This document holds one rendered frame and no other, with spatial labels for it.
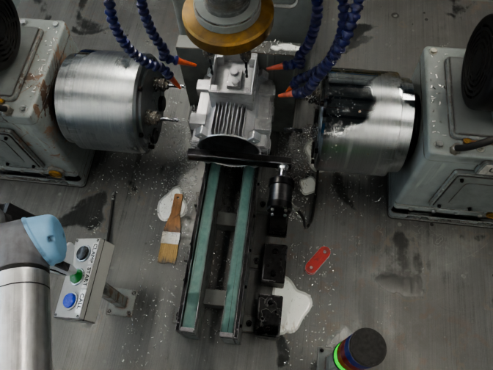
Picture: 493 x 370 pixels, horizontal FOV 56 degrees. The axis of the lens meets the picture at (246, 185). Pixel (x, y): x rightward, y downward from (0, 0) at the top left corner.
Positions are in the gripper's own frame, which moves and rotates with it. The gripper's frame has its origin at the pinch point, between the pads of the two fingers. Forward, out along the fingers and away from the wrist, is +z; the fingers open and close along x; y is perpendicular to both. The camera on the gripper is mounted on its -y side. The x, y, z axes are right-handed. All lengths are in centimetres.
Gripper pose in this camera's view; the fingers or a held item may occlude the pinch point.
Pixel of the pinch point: (70, 274)
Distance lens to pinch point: 102.6
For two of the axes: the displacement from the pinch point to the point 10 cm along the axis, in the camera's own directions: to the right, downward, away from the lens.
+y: 1.2, -9.0, 4.2
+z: 3.9, 4.3, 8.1
